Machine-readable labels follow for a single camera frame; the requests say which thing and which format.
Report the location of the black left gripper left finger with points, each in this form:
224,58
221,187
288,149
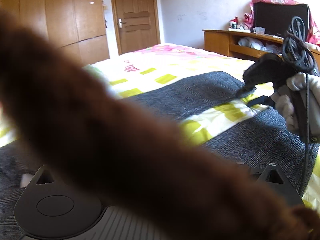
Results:
45,183

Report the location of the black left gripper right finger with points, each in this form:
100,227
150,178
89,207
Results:
275,178

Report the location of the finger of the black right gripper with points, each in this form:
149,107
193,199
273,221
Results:
262,100
244,92

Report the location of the white gloved right hand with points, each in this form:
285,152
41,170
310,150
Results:
298,103

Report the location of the black television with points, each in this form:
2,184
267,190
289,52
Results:
276,18

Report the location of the pink floral cloth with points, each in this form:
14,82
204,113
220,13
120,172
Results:
313,34

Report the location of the colourful patchwork bed sheet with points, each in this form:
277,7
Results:
195,87

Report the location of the brown fuzzy sleeve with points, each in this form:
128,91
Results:
124,154

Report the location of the brown wooden door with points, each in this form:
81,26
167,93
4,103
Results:
142,24

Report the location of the wooden wardrobe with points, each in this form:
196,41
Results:
77,27

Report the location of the silver door handle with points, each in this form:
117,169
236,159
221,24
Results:
121,23

